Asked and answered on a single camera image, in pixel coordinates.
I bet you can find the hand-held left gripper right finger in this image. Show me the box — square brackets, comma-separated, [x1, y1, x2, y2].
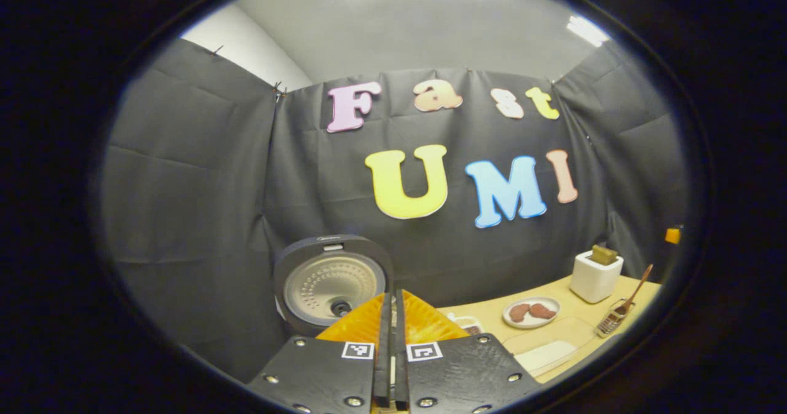
[393, 288, 542, 414]

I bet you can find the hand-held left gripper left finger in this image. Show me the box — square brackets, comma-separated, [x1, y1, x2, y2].
[246, 288, 394, 414]

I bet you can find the brown wooden spoon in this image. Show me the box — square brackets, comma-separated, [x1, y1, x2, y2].
[612, 264, 654, 316]

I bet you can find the dark grey rice cooker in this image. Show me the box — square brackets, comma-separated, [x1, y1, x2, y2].
[274, 234, 394, 338]

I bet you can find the metal wire chopstick holder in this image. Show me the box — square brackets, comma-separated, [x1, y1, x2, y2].
[595, 300, 637, 338]

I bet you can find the white divided dish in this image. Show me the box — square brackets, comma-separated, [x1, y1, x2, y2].
[449, 314, 483, 336]

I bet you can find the white round plate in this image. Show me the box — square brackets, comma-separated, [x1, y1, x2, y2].
[503, 296, 561, 330]

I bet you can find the white toaster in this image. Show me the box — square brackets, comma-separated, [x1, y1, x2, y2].
[570, 249, 624, 304]

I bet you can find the black backdrop cloth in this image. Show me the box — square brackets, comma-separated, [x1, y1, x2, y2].
[101, 39, 689, 384]

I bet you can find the small ceiling light panel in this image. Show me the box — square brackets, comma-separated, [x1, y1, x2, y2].
[567, 14, 609, 47]

